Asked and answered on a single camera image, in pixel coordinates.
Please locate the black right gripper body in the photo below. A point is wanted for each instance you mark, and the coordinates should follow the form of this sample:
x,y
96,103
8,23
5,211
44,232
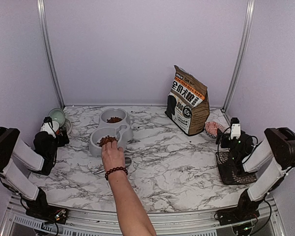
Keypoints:
x,y
224,136

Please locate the brown dog food bag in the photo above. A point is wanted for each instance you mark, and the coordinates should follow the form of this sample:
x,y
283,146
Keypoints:
x,y
188,103

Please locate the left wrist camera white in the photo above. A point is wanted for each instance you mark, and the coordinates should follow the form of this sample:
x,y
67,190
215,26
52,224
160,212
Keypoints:
x,y
47,126

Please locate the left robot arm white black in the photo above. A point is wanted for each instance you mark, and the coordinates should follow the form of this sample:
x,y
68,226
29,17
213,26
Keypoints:
x,y
40,160

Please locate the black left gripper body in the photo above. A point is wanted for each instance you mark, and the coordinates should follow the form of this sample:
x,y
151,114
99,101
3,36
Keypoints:
x,y
61,142

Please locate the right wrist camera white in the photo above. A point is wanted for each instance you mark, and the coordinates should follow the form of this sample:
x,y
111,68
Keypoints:
x,y
235,129

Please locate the aluminium frame post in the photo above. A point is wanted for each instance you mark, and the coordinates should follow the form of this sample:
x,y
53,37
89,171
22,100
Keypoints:
x,y
48,50
248,20

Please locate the left aluminium frame post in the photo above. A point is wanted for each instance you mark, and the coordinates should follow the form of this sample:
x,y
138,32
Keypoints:
x,y
48,50

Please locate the person's bare forearm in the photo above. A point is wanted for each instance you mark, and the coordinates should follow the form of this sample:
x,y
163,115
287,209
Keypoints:
x,y
132,218

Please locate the black floral square plate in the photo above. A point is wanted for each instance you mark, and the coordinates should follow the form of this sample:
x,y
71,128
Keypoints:
x,y
228,173

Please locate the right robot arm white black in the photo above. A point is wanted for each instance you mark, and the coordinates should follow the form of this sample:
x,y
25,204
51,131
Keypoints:
x,y
262,165

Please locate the metal food scoop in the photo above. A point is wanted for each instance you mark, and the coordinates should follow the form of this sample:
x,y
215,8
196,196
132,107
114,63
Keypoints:
x,y
128,162

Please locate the person's bare hand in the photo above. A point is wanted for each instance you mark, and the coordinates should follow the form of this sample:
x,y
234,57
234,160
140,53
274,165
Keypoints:
x,y
112,156

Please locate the red patterned small bowl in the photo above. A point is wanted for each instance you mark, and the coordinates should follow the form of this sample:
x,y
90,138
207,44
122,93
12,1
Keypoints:
x,y
212,127

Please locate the white orange bowl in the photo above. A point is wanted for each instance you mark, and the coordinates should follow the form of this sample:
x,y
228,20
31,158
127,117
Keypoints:
x,y
55,126

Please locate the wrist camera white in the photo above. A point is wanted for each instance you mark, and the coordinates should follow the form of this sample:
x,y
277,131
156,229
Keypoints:
x,y
47,126
235,129

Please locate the grey double pet bowl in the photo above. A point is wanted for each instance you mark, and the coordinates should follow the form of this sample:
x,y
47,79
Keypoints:
x,y
114,123

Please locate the right aluminium frame post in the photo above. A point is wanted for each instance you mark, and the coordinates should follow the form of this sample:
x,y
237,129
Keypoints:
x,y
248,20

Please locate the brown kibble in bowls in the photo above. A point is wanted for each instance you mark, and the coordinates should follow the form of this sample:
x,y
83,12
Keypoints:
x,y
108,138

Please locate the green ceramic bowl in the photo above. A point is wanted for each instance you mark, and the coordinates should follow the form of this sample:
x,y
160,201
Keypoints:
x,y
57,115

